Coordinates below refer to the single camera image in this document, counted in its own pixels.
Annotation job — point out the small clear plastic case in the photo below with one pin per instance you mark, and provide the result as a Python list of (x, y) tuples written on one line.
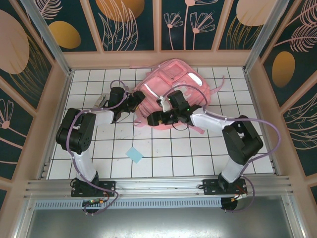
[(101, 101)]

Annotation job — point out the pink student backpack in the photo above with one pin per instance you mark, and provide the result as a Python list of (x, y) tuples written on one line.
[(173, 74)]

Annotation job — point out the light blue sticky notepad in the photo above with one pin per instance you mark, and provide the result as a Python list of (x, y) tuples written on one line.
[(135, 155)]

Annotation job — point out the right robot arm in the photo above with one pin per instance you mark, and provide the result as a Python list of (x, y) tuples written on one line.
[(242, 141)]

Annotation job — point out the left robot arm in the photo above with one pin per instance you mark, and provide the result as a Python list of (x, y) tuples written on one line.
[(74, 134)]

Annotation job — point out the aluminium table edge strip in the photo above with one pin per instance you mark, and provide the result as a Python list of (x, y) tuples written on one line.
[(57, 99), (262, 124)]

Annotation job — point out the grey metal sheet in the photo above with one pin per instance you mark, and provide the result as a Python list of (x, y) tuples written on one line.
[(158, 223)]

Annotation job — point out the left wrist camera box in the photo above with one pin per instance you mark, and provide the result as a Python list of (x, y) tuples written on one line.
[(126, 88)]

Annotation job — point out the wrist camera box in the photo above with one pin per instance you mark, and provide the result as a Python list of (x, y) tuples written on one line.
[(126, 88), (164, 103)]

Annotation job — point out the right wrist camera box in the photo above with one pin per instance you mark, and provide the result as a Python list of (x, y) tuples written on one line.
[(164, 103)]

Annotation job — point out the aluminium mounting rail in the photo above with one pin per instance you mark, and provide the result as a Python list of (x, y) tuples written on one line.
[(158, 184)]

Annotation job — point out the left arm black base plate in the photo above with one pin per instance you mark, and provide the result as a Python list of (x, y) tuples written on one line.
[(106, 187)]

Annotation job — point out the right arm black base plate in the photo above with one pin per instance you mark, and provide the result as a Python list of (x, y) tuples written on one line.
[(210, 187)]

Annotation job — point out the aluminium corner post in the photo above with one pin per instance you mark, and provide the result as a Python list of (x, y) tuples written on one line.
[(49, 42), (262, 39)]

